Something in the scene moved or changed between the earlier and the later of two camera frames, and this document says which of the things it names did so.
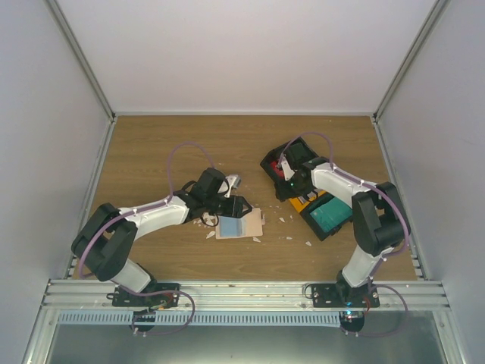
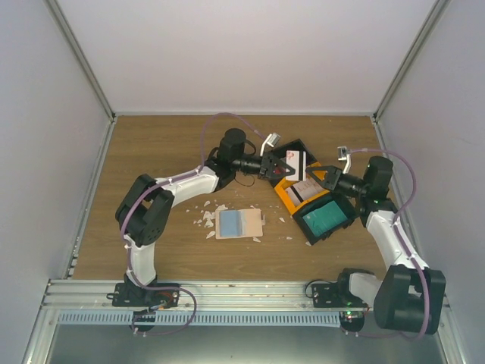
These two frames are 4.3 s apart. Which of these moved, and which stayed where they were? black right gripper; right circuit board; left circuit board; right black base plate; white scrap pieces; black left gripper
Moved: black right gripper; white scrap pieces; black left gripper
Stayed: right black base plate; left circuit board; right circuit board
